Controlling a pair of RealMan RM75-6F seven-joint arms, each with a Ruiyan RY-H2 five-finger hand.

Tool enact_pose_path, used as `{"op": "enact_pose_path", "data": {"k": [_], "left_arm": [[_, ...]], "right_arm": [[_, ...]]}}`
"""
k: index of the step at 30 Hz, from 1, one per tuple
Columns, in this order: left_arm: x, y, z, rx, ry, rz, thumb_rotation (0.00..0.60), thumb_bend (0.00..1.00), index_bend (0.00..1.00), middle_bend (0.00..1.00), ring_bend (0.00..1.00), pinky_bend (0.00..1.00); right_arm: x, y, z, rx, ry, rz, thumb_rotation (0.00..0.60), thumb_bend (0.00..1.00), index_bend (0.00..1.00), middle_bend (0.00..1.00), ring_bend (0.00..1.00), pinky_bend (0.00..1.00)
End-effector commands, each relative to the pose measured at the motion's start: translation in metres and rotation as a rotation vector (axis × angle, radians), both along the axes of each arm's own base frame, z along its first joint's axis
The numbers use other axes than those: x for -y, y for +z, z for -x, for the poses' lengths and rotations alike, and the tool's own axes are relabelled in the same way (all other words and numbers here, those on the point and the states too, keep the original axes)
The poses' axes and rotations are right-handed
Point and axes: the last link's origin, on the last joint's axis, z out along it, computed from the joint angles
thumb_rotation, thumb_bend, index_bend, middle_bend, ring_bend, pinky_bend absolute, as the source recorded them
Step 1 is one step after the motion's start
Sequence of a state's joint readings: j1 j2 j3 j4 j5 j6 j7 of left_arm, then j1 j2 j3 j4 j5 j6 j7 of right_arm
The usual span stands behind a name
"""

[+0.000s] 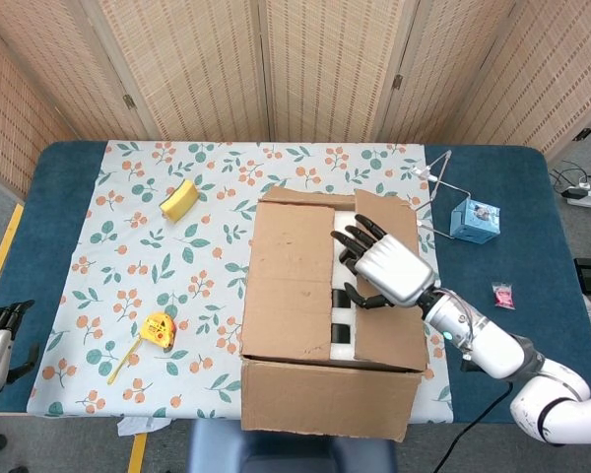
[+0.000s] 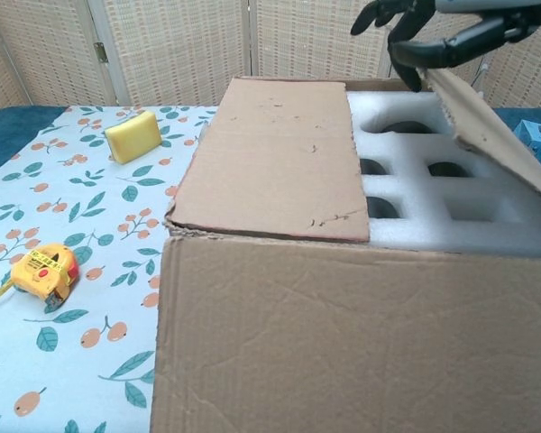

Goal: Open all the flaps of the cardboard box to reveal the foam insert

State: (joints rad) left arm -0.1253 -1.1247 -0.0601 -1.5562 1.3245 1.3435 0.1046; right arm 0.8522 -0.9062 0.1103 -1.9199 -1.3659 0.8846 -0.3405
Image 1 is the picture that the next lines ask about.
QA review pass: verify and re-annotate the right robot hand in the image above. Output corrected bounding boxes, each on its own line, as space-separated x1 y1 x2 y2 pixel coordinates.
330 214 437 310

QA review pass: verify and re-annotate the brown cardboard box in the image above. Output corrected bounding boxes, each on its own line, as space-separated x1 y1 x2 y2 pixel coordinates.
239 184 430 443

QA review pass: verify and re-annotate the small blue box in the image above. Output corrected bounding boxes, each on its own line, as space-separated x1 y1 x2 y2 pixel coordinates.
448 196 502 245

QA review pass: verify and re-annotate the white foam insert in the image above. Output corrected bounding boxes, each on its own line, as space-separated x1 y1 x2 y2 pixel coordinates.
327 206 359 366

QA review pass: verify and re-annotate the pink snack packet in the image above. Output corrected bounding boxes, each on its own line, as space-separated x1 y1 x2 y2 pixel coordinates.
491 280 516 310

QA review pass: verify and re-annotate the white paper scrap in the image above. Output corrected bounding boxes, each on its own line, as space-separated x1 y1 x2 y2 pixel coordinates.
116 416 172 438

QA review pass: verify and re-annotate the yellow tape measure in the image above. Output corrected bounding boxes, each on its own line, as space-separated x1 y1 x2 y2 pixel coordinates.
106 311 176 386

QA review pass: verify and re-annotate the floral print tablecloth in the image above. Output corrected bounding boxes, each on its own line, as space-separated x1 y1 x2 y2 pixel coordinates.
26 140 454 425

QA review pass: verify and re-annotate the white power strip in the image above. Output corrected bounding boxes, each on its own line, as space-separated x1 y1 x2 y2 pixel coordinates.
562 184 591 207

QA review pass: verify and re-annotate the yellow sponge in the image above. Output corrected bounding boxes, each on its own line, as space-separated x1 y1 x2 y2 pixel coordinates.
160 179 200 224

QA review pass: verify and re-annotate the woven rattan folding screen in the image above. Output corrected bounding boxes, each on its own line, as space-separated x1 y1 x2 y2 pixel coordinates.
0 0 591 198

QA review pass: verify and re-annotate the thin metal wire stand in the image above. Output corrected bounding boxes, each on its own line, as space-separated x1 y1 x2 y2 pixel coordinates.
408 150 472 237

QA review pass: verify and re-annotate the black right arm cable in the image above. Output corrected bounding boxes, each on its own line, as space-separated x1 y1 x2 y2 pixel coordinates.
435 378 516 473

